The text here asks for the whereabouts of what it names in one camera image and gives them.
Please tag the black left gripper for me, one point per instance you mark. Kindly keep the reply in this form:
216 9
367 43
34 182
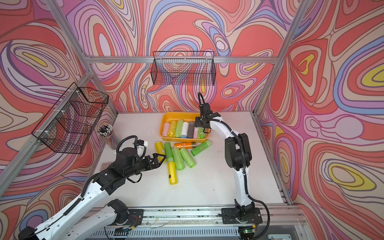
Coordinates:
149 165

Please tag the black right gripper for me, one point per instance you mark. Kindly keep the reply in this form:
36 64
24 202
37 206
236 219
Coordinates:
198 122

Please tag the pink trash bag roll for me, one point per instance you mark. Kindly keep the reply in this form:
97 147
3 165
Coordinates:
165 130
195 136

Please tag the light green roll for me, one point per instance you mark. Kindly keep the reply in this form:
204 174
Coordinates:
187 157
178 159
201 133
179 128

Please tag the orange plastic storage box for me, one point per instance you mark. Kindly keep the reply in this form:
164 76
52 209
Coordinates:
185 116

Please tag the grey trash bag roll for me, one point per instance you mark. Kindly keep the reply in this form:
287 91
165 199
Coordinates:
191 130

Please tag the white blue trash bag roll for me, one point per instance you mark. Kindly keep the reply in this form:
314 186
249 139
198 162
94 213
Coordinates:
185 128

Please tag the green roll with label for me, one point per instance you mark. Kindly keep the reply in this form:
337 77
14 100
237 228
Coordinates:
200 148

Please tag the green yellow trash bag roll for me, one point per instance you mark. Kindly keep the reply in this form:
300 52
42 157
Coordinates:
171 164

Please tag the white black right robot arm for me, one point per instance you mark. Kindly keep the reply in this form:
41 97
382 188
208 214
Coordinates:
238 157

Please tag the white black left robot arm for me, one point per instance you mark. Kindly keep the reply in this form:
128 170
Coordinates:
67 224

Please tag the pink calculator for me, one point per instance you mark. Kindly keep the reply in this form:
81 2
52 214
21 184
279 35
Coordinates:
105 166

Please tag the cup of pens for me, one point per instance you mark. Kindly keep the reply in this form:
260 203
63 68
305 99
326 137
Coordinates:
106 132

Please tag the black wire basket back wall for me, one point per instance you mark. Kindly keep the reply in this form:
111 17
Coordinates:
191 68

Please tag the black wire basket wall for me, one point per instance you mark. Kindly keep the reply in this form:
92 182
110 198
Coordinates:
191 68
69 127

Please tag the black wire basket left wall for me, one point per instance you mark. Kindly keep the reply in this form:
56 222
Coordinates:
69 127

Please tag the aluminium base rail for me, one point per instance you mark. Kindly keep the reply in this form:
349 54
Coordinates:
212 216

